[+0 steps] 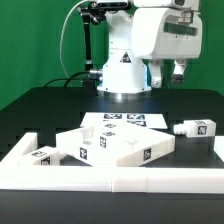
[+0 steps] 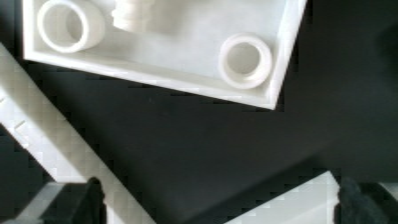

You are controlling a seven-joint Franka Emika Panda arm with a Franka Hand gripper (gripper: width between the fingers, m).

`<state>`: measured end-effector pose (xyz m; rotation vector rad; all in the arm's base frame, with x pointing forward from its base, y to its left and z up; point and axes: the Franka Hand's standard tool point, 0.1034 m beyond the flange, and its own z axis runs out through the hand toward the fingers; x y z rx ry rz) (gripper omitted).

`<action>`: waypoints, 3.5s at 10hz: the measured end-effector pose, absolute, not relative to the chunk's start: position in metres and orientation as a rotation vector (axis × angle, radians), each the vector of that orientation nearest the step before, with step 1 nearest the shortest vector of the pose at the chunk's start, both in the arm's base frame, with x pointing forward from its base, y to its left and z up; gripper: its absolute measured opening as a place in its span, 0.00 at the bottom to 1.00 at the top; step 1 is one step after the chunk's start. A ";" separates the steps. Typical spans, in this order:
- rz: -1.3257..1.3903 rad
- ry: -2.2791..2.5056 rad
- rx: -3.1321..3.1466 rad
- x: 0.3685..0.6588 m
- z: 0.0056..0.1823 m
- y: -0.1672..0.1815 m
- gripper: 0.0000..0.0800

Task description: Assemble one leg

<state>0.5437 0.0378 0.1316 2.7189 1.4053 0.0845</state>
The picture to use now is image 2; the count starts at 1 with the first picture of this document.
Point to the white table leg in tray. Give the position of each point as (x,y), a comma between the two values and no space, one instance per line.
(133,15)

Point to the white square tabletop panel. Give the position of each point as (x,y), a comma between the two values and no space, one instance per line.
(213,51)

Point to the white U-shaped fence wall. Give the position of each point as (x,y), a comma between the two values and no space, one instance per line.
(47,136)

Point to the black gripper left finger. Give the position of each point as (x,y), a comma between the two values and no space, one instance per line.
(78,208)

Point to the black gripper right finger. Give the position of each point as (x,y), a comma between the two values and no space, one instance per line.
(369,203)

